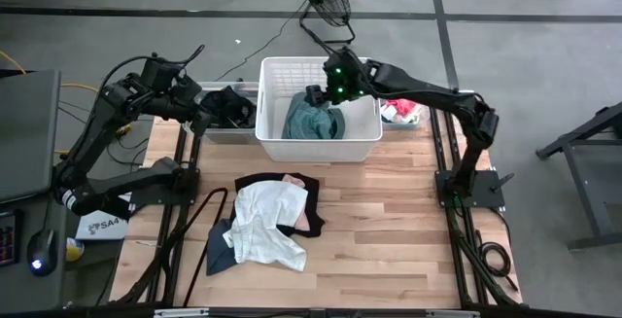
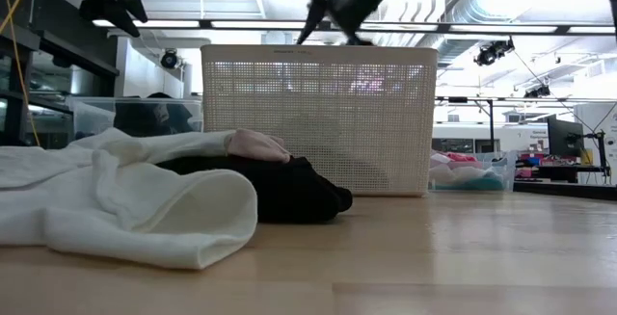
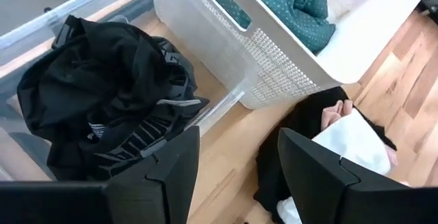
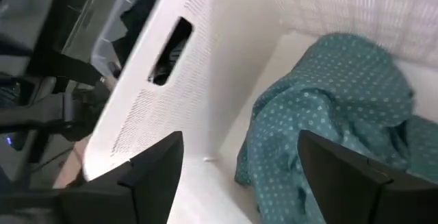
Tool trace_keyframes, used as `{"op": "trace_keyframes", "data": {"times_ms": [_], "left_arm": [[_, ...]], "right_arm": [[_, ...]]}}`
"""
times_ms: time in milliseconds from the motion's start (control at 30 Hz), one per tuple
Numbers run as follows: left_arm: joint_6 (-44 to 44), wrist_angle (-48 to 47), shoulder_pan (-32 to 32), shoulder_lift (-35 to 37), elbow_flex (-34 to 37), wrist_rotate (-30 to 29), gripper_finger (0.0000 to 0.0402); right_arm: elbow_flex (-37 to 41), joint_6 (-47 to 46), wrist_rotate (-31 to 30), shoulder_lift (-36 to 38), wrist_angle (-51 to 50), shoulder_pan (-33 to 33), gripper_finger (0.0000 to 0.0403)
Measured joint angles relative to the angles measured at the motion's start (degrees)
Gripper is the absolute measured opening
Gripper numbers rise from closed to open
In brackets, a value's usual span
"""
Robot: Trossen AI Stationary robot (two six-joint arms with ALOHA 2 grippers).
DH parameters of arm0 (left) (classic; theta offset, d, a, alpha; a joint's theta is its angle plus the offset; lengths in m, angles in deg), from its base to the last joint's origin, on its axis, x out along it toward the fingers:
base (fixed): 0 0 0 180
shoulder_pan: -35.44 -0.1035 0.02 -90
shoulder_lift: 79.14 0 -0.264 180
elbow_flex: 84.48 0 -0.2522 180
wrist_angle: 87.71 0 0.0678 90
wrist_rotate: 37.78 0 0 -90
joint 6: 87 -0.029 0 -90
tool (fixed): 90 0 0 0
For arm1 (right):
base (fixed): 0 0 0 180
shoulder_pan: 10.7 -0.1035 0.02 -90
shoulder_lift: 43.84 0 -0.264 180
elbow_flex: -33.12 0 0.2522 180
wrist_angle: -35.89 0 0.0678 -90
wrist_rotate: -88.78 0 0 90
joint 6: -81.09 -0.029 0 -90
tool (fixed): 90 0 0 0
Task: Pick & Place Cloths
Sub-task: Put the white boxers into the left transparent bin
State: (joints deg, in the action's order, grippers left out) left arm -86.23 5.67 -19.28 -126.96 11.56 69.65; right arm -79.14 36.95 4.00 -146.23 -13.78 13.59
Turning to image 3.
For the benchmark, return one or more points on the black fuzzy garment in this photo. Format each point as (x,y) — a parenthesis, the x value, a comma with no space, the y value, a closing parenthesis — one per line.
(85,70)

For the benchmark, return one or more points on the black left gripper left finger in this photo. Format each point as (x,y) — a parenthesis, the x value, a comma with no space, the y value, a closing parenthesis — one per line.
(154,200)

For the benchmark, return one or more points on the black t-shirt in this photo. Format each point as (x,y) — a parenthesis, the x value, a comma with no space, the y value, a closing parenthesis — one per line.
(273,148)

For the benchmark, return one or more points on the teal dotted shirt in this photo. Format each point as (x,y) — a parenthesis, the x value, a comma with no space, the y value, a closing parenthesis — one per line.
(294,8)

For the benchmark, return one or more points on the grey underwear black Puma waistband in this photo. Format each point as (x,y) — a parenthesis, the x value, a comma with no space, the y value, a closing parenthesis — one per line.
(137,142)

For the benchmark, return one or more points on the clear plastic bin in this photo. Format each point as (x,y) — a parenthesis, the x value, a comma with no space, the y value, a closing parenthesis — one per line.
(219,104)

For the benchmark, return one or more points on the white t-shirt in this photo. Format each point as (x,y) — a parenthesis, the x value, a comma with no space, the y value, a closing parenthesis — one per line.
(356,142)

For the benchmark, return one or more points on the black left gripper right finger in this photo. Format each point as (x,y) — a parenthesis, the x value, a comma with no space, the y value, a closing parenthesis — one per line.
(325,196)

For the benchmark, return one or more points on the white plastic laundry basket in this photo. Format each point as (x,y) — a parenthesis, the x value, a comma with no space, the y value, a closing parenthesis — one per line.
(280,56)

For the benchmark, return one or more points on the pink cloth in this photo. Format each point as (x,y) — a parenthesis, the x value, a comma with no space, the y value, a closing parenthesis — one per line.
(333,114)

